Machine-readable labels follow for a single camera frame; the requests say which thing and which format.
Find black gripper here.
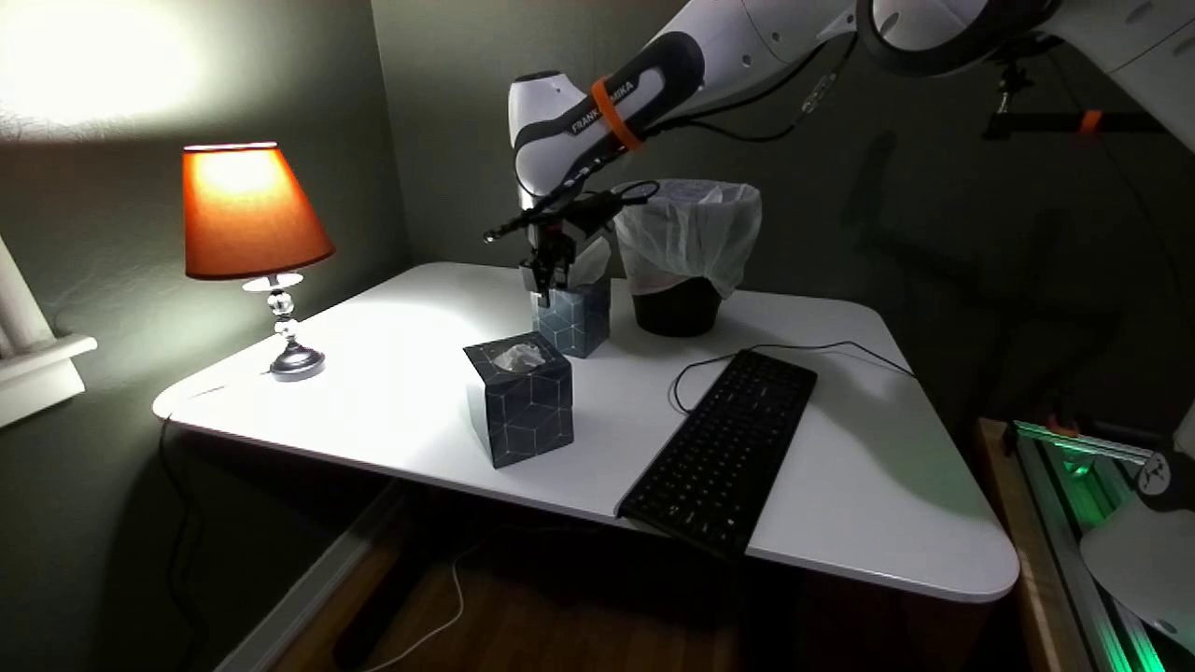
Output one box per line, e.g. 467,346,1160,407
482,180,664,305

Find teal cup with items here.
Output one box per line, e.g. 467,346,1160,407
529,234,616,363

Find dark navy patterned tissue box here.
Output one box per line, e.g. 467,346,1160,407
458,333,578,471

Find black waste bin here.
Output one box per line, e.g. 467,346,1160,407
626,272,727,341

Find white plastic bin liner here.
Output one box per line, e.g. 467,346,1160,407
607,174,766,297

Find black computer keyboard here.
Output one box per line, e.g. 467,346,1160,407
612,346,822,559

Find table lamp with orange shade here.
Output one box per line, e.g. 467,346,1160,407
176,138,335,381

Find wooden side panel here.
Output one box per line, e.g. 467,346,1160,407
970,415,1065,672

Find white rounded plate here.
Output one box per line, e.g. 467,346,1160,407
1078,493,1195,653

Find thin black keyboard cable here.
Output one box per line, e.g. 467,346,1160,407
669,335,919,418

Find thin white cable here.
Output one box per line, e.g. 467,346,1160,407
368,557,470,672

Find white wall shelf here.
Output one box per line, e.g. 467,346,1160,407
0,234,101,432

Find green lit aluminium frame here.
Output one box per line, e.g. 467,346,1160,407
1010,418,1195,672

